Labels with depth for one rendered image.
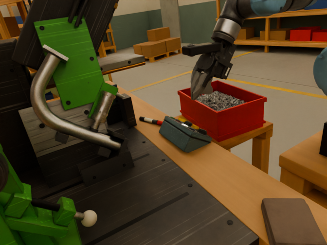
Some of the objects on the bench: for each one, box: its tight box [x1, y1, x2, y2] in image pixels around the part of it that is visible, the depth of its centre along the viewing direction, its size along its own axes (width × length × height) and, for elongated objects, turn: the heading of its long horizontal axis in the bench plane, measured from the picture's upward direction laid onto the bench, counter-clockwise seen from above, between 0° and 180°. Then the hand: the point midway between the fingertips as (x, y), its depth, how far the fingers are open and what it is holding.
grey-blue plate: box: [106, 84, 123, 125], centre depth 87 cm, size 10×2×14 cm, turn 135°
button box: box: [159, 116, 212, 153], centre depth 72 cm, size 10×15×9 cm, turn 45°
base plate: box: [17, 121, 259, 245], centre depth 77 cm, size 42×110×2 cm, turn 45°
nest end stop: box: [112, 138, 129, 158], centre depth 63 cm, size 4×7×6 cm, turn 45°
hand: (192, 95), depth 75 cm, fingers closed
